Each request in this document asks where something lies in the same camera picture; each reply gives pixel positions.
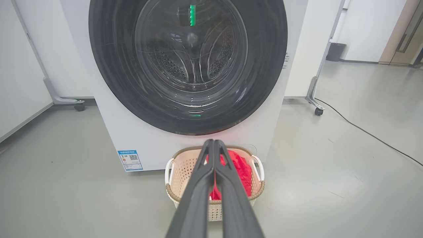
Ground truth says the blue energy label sticker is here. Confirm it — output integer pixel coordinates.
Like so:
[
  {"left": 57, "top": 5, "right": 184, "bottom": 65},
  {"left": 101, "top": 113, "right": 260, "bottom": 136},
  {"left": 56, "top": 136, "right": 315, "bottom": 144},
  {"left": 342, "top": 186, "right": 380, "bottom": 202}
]
[{"left": 118, "top": 150, "right": 143, "bottom": 172}]

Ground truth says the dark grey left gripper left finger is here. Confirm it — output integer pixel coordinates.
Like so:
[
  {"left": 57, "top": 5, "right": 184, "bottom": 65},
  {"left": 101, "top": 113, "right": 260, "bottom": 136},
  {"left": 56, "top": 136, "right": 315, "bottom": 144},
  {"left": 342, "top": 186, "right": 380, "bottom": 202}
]
[{"left": 165, "top": 139, "right": 215, "bottom": 238}]

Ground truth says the white front-load washing machine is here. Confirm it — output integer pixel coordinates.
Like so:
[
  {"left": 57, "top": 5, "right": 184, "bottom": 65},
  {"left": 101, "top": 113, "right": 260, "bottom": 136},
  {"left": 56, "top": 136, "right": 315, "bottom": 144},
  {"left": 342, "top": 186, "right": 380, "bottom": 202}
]
[{"left": 59, "top": 0, "right": 309, "bottom": 172}]

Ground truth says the metal partition leg with caster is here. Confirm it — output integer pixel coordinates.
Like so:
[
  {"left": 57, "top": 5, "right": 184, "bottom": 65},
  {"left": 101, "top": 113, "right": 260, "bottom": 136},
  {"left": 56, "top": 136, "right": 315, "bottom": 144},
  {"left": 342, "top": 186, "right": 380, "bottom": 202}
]
[
  {"left": 12, "top": 0, "right": 86, "bottom": 112},
  {"left": 306, "top": 0, "right": 346, "bottom": 116}
]

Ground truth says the dark grey waste bin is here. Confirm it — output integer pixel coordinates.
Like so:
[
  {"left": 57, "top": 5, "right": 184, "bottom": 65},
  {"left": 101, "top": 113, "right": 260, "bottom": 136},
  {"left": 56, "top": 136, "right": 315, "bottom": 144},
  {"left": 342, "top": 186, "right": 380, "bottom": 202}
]
[{"left": 326, "top": 42, "right": 347, "bottom": 62}]

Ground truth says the glass door with handle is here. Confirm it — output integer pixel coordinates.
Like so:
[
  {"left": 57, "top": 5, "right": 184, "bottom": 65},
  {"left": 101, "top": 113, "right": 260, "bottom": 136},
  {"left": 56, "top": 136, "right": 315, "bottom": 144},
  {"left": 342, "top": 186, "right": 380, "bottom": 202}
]
[{"left": 378, "top": 0, "right": 423, "bottom": 68}]

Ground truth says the black round glass washer door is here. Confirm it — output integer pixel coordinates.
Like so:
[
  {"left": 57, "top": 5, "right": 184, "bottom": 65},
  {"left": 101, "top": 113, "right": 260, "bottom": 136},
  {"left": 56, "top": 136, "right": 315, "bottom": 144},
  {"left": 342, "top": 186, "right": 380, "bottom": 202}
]
[{"left": 89, "top": 0, "right": 288, "bottom": 136}]

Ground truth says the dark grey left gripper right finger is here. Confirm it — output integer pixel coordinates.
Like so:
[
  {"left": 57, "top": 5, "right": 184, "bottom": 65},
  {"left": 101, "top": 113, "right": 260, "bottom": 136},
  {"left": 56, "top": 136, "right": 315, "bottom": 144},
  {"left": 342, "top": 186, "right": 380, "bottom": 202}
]
[{"left": 214, "top": 139, "right": 265, "bottom": 238}]

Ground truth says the white partition panel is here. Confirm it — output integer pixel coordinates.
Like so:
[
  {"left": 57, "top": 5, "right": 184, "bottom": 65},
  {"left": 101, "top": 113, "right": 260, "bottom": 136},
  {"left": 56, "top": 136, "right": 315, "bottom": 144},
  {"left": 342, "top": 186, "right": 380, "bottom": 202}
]
[
  {"left": 15, "top": 0, "right": 95, "bottom": 99},
  {"left": 284, "top": 0, "right": 344, "bottom": 99}
]

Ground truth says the black floor power cable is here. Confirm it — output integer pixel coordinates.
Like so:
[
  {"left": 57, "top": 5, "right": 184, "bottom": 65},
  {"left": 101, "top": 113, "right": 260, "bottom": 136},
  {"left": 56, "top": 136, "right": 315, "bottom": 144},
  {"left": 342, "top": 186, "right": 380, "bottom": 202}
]
[{"left": 314, "top": 98, "right": 423, "bottom": 167}]

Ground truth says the beige perforated laundry basket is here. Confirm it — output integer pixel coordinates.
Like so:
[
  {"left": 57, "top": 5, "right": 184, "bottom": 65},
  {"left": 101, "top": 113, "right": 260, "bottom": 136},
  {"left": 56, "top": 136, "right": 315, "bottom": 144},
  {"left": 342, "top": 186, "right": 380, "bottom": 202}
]
[{"left": 165, "top": 145, "right": 265, "bottom": 222}]

